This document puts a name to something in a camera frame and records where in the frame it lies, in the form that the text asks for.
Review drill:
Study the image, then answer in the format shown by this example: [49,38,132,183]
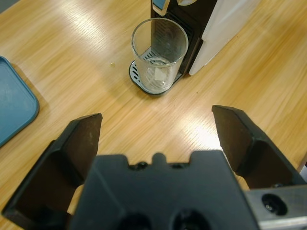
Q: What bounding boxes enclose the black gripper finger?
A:
[1,113,103,230]
[212,104,307,191]

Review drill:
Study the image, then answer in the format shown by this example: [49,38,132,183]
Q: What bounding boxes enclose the clear drinking glass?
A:
[131,18,189,94]

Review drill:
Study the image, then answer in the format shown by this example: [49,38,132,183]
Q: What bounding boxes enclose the white capsule coffee machine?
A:
[150,0,261,77]

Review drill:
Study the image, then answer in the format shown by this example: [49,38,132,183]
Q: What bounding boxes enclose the blue plastic tray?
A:
[0,56,40,148]

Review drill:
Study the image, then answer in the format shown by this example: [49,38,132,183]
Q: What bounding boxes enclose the black drip tray metal grate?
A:
[129,46,183,97]

